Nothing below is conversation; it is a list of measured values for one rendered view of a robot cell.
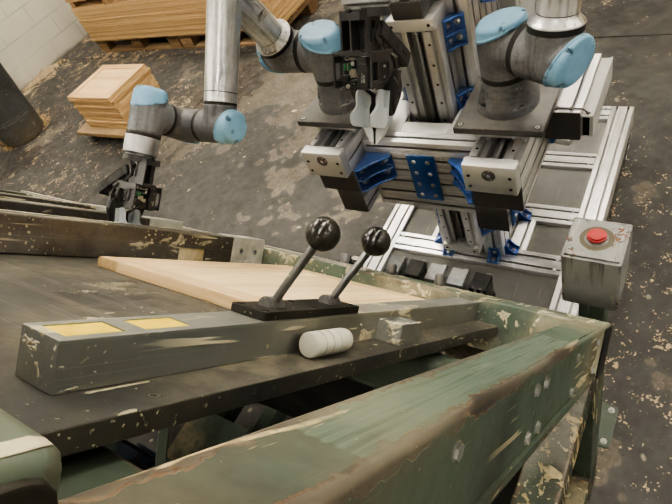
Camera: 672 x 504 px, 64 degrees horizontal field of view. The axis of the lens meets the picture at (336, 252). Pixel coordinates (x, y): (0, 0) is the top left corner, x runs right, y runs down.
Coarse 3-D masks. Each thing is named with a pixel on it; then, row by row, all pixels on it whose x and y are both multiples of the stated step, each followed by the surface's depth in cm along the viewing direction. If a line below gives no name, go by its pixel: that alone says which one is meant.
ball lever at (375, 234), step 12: (372, 228) 67; (372, 240) 66; (384, 240) 66; (372, 252) 66; (384, 252) 67; (360, 264) 68; (348, 276) 69; (336, 288) 70; (324, 300) 70; (336, 300) 70
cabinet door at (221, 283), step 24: (120, 264) 95; (144, 264) 98; (168, 264) 104; (192, 264) 110; (216, 264) 118; (240, 264) 127; (264, 264) 137; (168, 288) 88; (192, 288) 85; (216, 288) 85; (240, 288) 92; (264, 288) 97; (312, 288) 109; (360, 288) 125
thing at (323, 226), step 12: (324, 216) 57; (312, 228) 56; (324, 228) 56; (336, 228) 56; (312, 240) 56; (324, 240) 56; (336, 240) 57; (312, 252) 58; (300, 264) 58; (288, 276) 59; (288, 288) 60; (264, 300) 60; (276, 300) 60
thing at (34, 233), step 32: (0, 224) 92; (32, 224) 96; (64, 224) 101; (96, 224) 106; (128, 224) 117; (96, 256) 108; (128, 256) 114; (160, 256) 121; (224, 256) 138; (256, 256) 148
